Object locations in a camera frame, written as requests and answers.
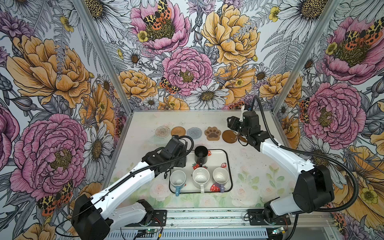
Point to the blue floral mug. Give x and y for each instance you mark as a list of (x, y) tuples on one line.
[(178, 180)]

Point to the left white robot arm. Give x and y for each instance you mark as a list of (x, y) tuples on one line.
[(95, 216)]

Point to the white lilac handled mug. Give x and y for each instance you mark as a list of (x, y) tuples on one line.
[(220, 178)]

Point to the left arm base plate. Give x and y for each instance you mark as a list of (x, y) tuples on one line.
[(155, 218)]

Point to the white speckled mug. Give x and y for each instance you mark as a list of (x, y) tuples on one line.
[(201, 177)]

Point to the aluminium front rail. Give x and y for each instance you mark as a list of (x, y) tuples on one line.
[(219, 218)]

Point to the left aluminium corner post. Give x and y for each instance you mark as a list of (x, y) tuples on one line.
[(96, 39)]

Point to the black mug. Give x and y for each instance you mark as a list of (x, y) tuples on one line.
[(201, 155)]

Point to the plain brown wooden round coaster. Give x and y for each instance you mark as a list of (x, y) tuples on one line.
[(242, 139)]

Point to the cork paw print coaster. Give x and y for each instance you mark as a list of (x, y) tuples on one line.
[(213, 134)]

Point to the grey-blue woven round coaster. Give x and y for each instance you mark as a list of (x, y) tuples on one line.
[(194, 132)]

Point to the white strawberry serving tray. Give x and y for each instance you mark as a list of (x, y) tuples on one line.
[(216, 158)]

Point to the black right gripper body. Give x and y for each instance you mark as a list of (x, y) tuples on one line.
[(244, 130)]

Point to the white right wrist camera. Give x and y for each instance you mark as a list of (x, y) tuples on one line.
[(242, 112)]

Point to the scratched brown wooden round coaster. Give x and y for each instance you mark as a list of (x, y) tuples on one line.
[(230, 136)]

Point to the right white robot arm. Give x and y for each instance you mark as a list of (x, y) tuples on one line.
[(313, 187)]

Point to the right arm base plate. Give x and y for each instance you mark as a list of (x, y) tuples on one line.
[(263, 217)]

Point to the multicolour woven round coaster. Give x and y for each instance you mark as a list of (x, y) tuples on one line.
[(162, 132)]

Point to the right aluminium corner post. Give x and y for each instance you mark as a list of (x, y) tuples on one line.
[(322, 23)]

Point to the rattan wicker round coaster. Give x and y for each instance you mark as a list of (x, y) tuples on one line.
[(178, 131)]

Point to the aluminium corner post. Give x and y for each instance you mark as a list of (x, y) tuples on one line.
[(96, 39), (322, 23)]

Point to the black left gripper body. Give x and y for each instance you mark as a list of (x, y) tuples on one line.
[(178, 161)]

